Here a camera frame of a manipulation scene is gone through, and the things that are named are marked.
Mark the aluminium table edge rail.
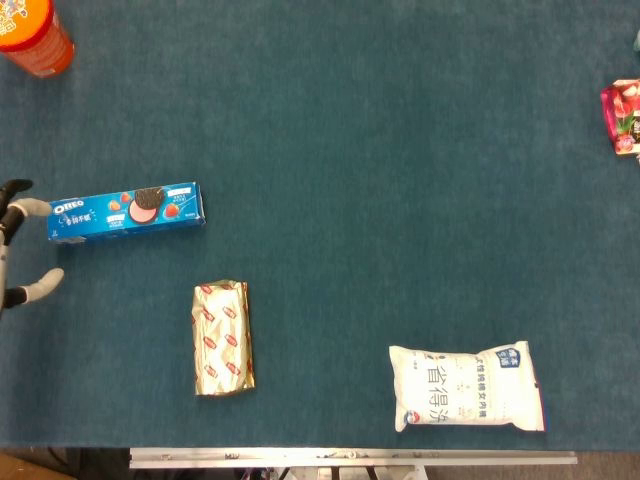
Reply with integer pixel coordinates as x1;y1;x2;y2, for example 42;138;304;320
128;447;579;470

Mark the white soft pack blue print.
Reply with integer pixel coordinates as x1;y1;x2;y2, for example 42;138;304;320
388;340;547;434

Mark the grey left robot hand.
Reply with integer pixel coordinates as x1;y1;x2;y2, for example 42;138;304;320
0;178;66;321

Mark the blue Oreo cookie box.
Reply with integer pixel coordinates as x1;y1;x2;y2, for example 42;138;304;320
47;181;207;245

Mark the pink jelly drink pouch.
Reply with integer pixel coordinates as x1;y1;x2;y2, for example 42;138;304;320
599;77;640;166

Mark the gold foil snack package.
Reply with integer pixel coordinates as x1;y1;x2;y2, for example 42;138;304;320
191;279;257;397

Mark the orange snack canister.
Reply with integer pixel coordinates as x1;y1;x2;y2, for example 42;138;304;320
0;0;76;79

